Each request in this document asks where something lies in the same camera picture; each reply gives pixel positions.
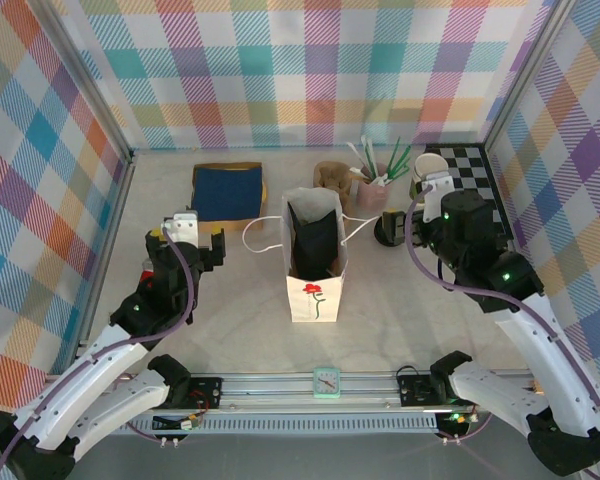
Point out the brown pulp cup carrier stack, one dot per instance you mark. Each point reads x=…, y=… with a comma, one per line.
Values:
x=330, y=175

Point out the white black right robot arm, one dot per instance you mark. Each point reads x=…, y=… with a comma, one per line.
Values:
x=535, y=340

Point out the white wrapped straw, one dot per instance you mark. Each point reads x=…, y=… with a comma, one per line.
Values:
x=357, y=155
x=369, y=156

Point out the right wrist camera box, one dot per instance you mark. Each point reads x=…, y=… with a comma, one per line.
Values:
x=437, y=187

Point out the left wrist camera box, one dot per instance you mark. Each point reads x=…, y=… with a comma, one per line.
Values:
x=182, y=230

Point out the black white chessboard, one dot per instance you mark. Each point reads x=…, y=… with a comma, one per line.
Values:
x=472, y=160

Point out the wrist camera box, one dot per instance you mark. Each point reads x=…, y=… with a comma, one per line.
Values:
x=437, y=187
x=182, y=230

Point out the yellow napkin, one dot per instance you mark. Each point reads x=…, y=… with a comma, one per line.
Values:
x=264, y=192

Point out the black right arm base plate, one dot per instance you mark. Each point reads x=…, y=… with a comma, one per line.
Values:
x=415, y=390

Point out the small silver object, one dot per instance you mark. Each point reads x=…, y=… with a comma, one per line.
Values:
x=147, y=264

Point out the black cup lid stack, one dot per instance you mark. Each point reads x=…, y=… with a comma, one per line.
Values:
x=379, y=235

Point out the small connector board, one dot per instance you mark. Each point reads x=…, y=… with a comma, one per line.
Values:
x=187, y=424
x=457, y=421

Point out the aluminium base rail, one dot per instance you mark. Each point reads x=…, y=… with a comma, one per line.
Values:
x=270, y=395

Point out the white flower paper bag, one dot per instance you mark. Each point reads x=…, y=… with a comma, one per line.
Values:
x=315, y=305

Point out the green white paper cup stack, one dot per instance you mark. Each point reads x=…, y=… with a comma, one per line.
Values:
x=427, y=161

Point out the dark blue napkin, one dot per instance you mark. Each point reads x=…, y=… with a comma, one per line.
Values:
x=312, y=240
x=225, y=192

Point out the aluminium corner post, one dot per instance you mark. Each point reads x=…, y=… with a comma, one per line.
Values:
x=524, y=75
x=91, y=82

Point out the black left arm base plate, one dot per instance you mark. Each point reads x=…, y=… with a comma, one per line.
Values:
x=205, y=392

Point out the pink straw holder cup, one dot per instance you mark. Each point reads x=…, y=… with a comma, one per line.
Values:
x=372, y=195

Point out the small mint green clock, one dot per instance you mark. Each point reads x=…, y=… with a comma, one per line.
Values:
x=327, y=383

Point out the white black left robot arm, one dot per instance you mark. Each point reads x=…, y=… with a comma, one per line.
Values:
x=100, y=360

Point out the small orange wooden block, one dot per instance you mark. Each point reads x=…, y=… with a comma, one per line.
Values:
x=536, y=387

